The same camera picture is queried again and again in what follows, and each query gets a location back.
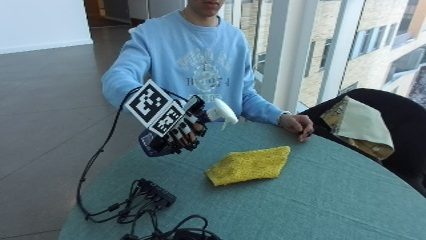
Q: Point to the dark blue spray bottle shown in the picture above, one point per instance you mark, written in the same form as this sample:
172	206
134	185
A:
221	111

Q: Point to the silver wristwatch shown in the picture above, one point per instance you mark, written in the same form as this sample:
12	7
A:
284	116

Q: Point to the pale green patterned cloth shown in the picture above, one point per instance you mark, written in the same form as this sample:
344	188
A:
361	128

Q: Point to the white cube with black markers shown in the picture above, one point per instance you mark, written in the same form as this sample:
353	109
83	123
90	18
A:
148	101

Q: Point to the yellow cleaning cloth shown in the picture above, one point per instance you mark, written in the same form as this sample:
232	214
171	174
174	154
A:
248	165

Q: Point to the black hub box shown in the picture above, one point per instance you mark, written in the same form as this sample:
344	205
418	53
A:
156	193

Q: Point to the black chair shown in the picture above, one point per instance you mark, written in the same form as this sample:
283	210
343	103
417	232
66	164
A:
401	126

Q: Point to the person in light blue sweater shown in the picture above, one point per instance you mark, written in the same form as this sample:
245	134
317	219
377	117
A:
195	50

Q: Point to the white window pillar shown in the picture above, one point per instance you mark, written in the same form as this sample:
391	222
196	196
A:
291	50

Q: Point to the beige building outside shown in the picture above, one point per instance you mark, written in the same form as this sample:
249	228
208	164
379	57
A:
377	43

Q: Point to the white window frame post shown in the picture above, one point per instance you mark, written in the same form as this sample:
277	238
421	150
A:
340	50

